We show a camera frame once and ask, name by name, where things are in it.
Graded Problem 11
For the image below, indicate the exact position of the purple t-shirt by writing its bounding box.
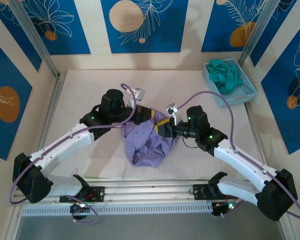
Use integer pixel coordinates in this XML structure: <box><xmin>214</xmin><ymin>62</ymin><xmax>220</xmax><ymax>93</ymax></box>
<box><xmin>122</xmin><ymin>109</ymin><xmax>178</xmax><ymax>168</ymax></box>

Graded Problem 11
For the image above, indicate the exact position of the light blue perforated basket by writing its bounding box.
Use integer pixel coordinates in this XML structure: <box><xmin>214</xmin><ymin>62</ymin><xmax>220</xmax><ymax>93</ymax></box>
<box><xmin>203</xmin><ymin>58</ymin><xmax>258</xmax><ymax>108</ymax></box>

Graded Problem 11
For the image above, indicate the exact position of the teal t-shirt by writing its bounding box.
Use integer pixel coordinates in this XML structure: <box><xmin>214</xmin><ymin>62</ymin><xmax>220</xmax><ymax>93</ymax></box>
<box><xmin>206</xmin><ymin>59</ymin><xmax>242</xmax><ymax>95</ymax></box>

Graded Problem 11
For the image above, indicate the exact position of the black controller board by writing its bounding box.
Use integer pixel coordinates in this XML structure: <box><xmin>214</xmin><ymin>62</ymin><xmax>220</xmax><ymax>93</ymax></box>
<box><xmin>211</xmin><ymin>201</ymin><xmax>241</xmax><ymax>217</ymax></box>
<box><xmin>69</xmin><ymin>202</ymin><xmax>92</xmax><ymax>221</ymax></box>

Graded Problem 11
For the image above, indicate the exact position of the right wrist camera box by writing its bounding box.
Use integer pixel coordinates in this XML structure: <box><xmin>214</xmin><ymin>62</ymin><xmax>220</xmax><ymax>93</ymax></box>
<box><xmin>165</xmin><ymin>102</ymin><xmax>181</xmax><ymax>126</ymax></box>

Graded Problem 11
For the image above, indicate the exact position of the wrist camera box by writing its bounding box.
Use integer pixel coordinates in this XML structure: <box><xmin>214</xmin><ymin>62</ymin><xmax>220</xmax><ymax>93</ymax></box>
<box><xmin>165</xmin><ymin>102</ymin><xmax>181</xmax><ymax>126</ymax></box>
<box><xmin>128</xmin><ymin>87</ymin><xmax>146</xmax><ymax>106</ymax></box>

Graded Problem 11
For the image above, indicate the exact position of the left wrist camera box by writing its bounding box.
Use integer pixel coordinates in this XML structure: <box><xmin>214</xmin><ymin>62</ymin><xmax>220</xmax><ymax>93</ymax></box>
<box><xmin>128</xmin><ymin>87</ymin><xmax>146</xmax><ymax>106</ymax></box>

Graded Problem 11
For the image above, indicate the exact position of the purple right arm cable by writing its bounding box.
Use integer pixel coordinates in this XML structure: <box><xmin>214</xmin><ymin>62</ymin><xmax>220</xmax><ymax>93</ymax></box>
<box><xmin>176</xmin><ymin>91</ymin><xmax>300</xmax><ymax>220</ymax></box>

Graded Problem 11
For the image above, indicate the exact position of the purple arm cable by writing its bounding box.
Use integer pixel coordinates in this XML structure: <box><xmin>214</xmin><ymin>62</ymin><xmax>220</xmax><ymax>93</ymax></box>
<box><xmin>9</xmin><ymin>83</ymin><xmax>137</xmax><ymax>225</ymax></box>
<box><xmin>176</xmin><ymin>91</ymin><xmax>300</xmax><ymax>220</ymax></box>

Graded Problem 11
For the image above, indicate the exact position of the aluminium side rail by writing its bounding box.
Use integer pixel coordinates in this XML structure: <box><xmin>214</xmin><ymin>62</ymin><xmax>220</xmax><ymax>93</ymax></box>
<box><xmin>27</xmin><ymin>72</ymin><xmax>67</xmax><ymax>186</ymax></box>
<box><xmin>242</xmin><ymin>99</ymin><xmax>272</xmax><ymax>181</ymax></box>

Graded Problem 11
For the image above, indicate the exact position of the aluminium mounting rail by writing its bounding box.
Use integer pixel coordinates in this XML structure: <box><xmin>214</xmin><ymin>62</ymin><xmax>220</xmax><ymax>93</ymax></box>
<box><xmin>11</xmin><ymin>178</ymin><xmax>287</xmax><ymax>206</ymax></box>

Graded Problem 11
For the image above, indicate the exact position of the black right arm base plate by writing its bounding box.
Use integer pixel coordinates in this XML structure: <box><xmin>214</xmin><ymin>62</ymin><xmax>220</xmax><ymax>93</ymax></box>
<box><xmin>192</xmin><ymin>183</ymin><xmax>240</xmax><ymax>201</ymax></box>

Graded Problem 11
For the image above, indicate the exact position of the white slotted cable duct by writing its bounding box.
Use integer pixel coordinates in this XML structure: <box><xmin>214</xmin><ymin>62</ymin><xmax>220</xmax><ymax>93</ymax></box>
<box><xmin>21</xmin><ymin>202</ymin><xmax>215</xmax><ymax>217</ymax></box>

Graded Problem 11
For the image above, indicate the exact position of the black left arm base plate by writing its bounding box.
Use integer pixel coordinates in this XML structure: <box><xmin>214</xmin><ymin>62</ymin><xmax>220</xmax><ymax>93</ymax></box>
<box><xmin>59</xmin><ymin>186</ymin><xmax>106</xmax><ymax>203</ymax></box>

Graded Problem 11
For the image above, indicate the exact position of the aluminium frame post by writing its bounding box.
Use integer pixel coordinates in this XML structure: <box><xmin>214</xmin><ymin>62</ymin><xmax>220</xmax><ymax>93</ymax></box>
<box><xmin>234</xmin><ymin>0</ymin><xmax>278</xmax><ymax>73</ymax></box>
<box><xmin>8</xmin><ymin>0</ymin><xmax>60</xmax><ymax>78</ymax></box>

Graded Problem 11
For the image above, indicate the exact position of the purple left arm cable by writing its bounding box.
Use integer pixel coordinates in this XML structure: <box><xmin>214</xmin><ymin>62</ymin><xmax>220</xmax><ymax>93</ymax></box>
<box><xmin>9</xmin><ymin>83</ymin><xmax>137</xmax><ymax>225</ymax></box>

